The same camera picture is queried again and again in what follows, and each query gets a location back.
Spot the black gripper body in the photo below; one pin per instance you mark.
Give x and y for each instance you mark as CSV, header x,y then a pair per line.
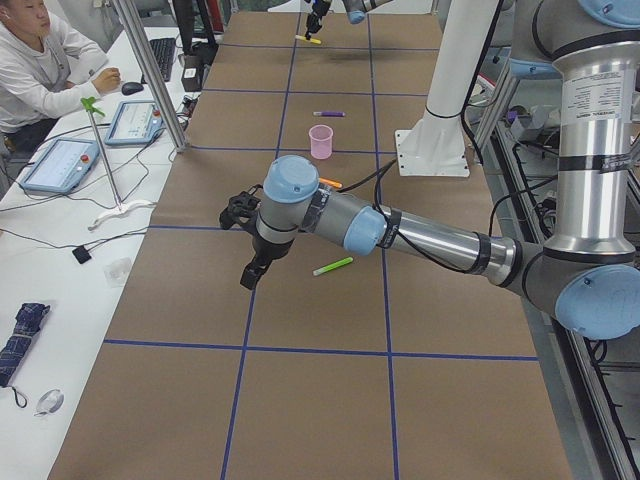
x,y
267,249
316,20

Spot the yellow marker pen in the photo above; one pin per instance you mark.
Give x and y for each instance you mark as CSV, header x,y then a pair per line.
x,y
310,40

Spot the green marker pen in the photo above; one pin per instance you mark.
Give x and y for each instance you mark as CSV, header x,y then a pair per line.
x,y
332,266

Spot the orange marker pen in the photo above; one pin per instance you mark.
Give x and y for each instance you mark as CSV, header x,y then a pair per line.
x,y
331,183

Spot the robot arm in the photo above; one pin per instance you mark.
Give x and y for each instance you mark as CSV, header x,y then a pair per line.
x,y
583,275
356,10

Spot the purple marker pen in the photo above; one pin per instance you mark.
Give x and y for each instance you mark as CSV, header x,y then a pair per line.
x,y
329,114

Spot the black computer monitor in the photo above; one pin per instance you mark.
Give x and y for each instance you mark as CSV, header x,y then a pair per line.
x,y
196,23

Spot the black box with label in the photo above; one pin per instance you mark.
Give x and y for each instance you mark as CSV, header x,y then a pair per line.
x,y
192,74

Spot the clear plastic cup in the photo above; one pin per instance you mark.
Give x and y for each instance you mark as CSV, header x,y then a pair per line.
x,y
117,272

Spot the black keyboard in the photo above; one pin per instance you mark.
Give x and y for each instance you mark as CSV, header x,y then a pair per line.
x,y
164,54

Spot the small black puck device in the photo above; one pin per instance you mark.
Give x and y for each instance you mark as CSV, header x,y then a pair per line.
x,y
81,254

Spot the far blue teach pendant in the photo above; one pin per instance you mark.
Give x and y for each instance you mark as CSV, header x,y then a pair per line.
x,y
135,123

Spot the blue teach pendant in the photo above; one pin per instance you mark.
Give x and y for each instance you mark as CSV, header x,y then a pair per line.
x,y
62,166
135,123

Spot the black computer mouse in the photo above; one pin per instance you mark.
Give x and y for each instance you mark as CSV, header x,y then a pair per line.
x,y
130,88

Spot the near blue teach pendant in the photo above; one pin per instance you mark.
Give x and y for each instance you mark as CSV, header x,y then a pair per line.
x,y
62,166

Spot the green clamp stand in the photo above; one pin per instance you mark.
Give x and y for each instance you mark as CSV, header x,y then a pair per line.
x,y
120,209

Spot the folded blue umbrella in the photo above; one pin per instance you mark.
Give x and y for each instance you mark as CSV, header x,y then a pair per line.
x,y
28,322

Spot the person in white hoodie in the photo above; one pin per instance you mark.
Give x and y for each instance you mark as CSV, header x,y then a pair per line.
x,y
47,68

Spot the aluminium frame post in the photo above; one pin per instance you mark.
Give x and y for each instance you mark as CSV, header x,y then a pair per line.
x,y
139,42

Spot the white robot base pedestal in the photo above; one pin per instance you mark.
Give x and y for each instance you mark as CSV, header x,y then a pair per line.
x,y
435,145

